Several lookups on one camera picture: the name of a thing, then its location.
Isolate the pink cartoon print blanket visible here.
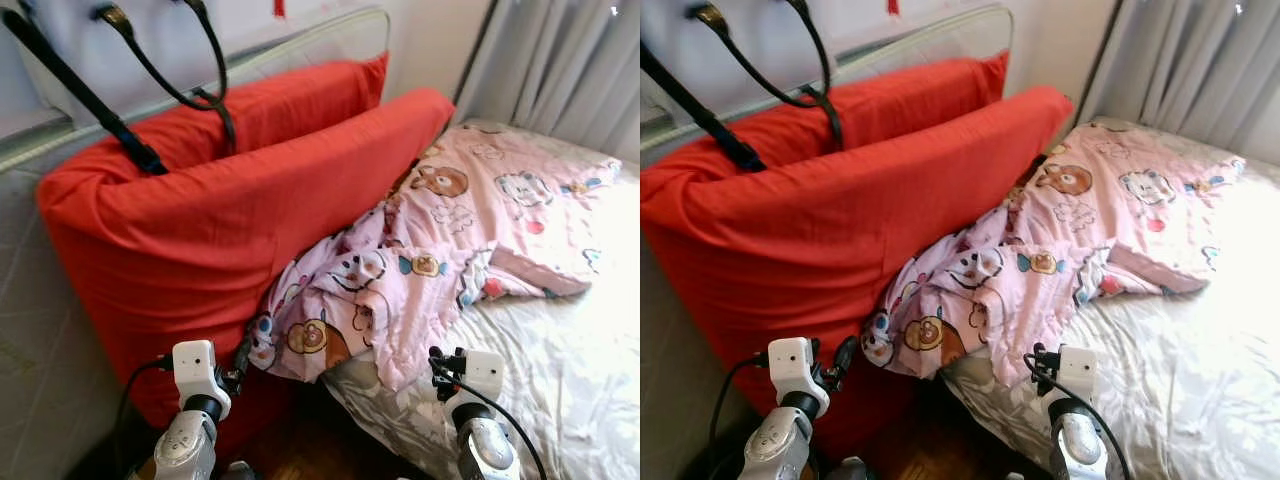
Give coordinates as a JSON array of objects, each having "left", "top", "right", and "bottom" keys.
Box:
[
  {"left": 862, "top": 120, "right": 1246, "bottom": 386},
  {"left": 248, "top": 122, "right": 623, "bottom": 391}
]

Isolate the thin black bag strap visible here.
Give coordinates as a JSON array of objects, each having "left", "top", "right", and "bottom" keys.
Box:
[
  {"left": 93, "top": 0, "right": 239, "bottom": 156},
  {"left": 688, "top": 0, "right": 846, "bottom": 153}
]

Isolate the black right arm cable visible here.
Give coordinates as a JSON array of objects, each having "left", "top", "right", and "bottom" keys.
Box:
[
  {"left": 430, "top": 365, "right": 549, "bottom": 480},
  {"left": 1025, "top": 360, "right": 1133, "bottom": 480}
]

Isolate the red covered folded mattress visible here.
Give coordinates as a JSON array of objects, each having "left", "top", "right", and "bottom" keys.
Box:
[
  {"left": 640, "top": 50, "right": 1076, "bottom": 461},
  {"left": 35, "top": 52, "right": 456, "bottom": 456}
]

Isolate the cream floral bed sheet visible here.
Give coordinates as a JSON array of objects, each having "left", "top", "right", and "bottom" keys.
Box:
[
  {"left": 940, "top": 125, "right": 1280, "bottom": 480},
  {"left": 320, "top": 130, "right": 641, "bottom": 480}
]

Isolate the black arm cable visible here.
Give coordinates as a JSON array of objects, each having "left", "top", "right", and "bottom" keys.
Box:
[
  {"left": 112, "top": 355, "right": 176, "bottom": 476},
  {"left": 430, "top": 365, "right": 549, "bottom": 480},
  {"left": 708, "top": 352, "right": 773, "bottom": 451},
  {"left": 1025, "top": 360, "right": 1133, "bottom": 480}
]

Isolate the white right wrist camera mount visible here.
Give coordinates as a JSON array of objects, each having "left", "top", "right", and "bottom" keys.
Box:
[
  {"left": 1045, "top": 345, "right": 1099, "bottom": 421},
  {"left": 445, "top": 348, "right": 506, "bottom": 421}
]

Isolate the grey pleated curtain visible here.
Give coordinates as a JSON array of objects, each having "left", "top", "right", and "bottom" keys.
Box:
[
  {"left": 1075, "top": 0, "right": 1280, "bottom": 166},
  {"left": 455, "top": 0, "right": 641, "bottom": 166}
]

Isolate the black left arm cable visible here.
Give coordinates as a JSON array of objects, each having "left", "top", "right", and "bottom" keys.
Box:
[
  {"left": 112, "top": 355, "right": 176, "bottom": 476},
  {"left": 708, "top": 352, "right": 773, "bottom": 451}
]

